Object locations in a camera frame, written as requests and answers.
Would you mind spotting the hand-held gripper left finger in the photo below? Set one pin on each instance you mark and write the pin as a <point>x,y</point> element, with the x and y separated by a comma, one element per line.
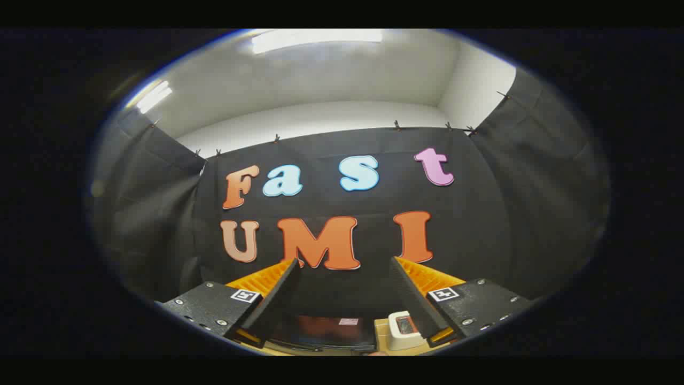
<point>278,299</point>

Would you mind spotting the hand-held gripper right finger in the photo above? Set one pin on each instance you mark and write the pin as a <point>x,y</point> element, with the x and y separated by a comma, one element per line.
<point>411,299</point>

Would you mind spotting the black toaster oven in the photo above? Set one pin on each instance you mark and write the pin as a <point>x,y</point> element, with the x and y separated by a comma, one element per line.
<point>320,331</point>

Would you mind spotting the white pop-up toaster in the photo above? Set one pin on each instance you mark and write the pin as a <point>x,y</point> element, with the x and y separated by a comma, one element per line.
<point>398,337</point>

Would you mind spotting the row of black cloth clips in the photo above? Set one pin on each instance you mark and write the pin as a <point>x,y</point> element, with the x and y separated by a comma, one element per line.
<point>396,126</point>

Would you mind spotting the small ceiling light panel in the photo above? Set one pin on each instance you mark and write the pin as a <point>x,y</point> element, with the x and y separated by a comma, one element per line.
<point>155,97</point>

